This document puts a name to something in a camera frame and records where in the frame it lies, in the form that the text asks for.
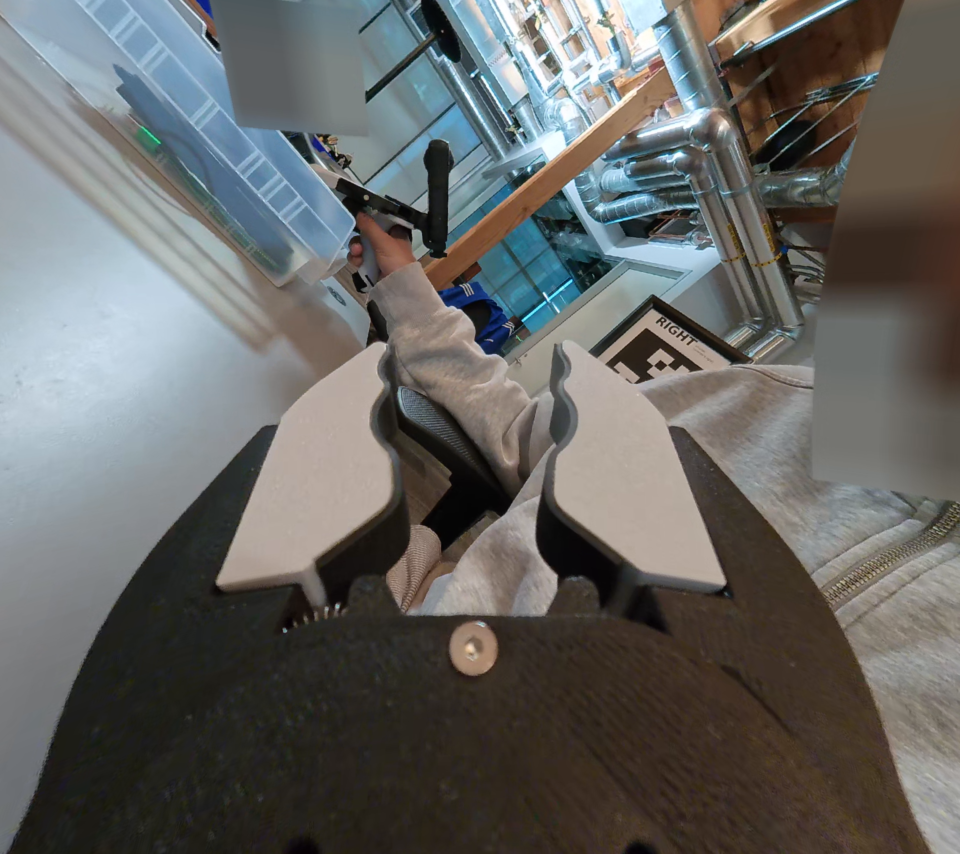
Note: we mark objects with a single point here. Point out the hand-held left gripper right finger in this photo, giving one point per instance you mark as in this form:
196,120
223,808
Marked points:
637,486

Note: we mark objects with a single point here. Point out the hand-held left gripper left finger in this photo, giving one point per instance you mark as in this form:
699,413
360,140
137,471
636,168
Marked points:
315,486

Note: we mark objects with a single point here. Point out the person's right forearm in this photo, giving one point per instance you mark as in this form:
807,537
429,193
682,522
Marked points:
450,359

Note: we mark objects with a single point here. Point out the person's right hand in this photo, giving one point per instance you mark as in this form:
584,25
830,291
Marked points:
390,254

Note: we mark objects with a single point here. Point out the black mesh office chair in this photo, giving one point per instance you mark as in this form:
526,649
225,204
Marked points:
442,441

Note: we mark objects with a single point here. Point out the blue striped jacket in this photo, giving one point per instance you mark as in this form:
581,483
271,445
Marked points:
480,318

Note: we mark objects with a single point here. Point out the black framed tag sign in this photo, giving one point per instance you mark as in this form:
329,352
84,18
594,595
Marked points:
660,344

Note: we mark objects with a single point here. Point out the black disc on rod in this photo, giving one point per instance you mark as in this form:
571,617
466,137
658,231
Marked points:
439,29

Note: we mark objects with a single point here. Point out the silver pipe bundle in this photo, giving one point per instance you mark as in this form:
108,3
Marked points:
712,179

